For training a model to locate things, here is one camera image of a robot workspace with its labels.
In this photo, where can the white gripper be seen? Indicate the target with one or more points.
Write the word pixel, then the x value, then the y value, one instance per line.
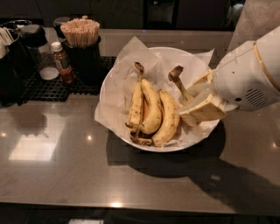
pixel 243 77

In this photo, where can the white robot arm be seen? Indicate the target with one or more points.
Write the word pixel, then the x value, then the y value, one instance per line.
pixel 248 79

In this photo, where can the white bowl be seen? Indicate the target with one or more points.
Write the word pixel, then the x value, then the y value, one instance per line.
pixel 116 81

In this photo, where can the white parchment paper liner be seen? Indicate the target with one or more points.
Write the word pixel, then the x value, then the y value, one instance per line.
pixel 116 96

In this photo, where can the clear acrylic sign stand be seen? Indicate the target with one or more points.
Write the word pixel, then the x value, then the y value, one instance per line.
pixel 258 17

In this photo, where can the black cup holding sticks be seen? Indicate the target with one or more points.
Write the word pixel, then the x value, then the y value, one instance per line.
pixel 86 61

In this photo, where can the small brown sauce bottle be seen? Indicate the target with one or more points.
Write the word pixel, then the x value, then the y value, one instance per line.
pixel 63 63

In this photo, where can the bundle of wooden stir sticks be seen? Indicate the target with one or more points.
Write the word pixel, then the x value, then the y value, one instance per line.
pixel 81 32

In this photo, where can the dark lidded jar behind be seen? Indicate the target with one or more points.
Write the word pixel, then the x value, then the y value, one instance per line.
pixel 57 23

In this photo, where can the black grid mat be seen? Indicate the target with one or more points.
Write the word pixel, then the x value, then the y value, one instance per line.
pixel 37 89

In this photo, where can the glass sugar jar black lid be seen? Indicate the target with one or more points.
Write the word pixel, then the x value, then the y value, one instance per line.
pixel 34 38

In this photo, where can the black container at left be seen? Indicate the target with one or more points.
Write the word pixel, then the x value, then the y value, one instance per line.
pixel 16 67

